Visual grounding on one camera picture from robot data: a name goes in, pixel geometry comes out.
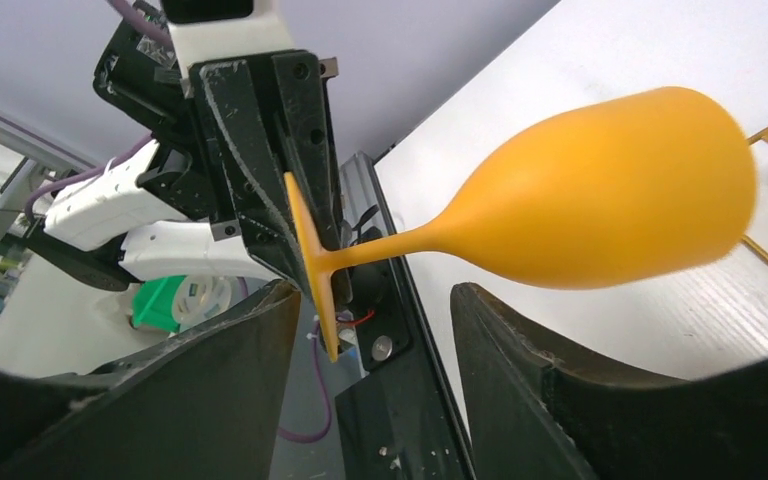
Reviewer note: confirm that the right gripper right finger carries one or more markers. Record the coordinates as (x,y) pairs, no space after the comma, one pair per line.
(542,406)

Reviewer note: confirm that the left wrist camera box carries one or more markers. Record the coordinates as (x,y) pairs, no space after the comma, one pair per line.
(204,31)

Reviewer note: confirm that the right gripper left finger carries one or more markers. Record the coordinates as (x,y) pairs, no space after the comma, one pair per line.
(204,404)

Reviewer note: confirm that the green plastic bin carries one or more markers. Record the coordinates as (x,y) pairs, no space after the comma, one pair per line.
(153,304)

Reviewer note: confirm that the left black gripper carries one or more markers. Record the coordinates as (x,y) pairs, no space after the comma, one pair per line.
(138,74)

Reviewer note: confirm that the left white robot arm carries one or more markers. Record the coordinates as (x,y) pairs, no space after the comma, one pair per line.
(108,233)

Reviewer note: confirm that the black base frame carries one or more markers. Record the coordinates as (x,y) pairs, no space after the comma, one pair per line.
(400,420)

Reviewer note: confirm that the yellow back wine glass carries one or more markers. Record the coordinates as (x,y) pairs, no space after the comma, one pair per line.
(611,193)

